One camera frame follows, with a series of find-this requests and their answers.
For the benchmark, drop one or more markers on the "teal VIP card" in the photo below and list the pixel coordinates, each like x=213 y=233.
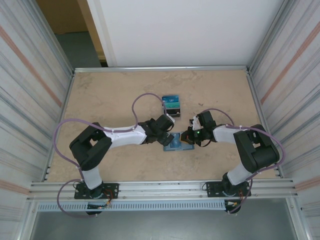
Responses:
x=175 y=104

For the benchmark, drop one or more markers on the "aluminium table side rail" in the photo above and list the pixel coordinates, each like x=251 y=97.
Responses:
x=67 y=98
x=255 y=100

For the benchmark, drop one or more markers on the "white door frame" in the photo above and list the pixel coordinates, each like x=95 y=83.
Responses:
x=102 y=30

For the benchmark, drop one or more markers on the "small circuit board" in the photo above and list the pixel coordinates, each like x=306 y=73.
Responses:
x=98 y=206
x=232 y=204

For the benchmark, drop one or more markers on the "blue UP card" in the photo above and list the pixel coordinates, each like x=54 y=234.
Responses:
x=171 y=98

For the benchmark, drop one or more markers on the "blue logo credit card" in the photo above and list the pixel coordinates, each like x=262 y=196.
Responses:
x=175 y=142

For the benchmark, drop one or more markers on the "small box with blue picture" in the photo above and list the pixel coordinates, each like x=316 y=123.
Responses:
x=178 y=115

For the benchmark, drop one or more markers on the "aluminium mounting rail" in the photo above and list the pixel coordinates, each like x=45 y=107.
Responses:
x=162 y=191

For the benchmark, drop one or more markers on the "black device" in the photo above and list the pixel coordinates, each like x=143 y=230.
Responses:
x=195 y=121

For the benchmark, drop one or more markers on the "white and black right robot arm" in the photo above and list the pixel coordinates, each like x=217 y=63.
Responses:
x=257 y=150

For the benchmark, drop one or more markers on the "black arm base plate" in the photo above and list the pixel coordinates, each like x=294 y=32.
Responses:
x=113 y=186
x=212 y=190

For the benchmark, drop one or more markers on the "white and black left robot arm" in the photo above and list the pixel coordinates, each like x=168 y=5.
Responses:
x=125 y=138

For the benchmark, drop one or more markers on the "aluminium table end rail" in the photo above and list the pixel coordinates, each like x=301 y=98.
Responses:
x=162 y=69

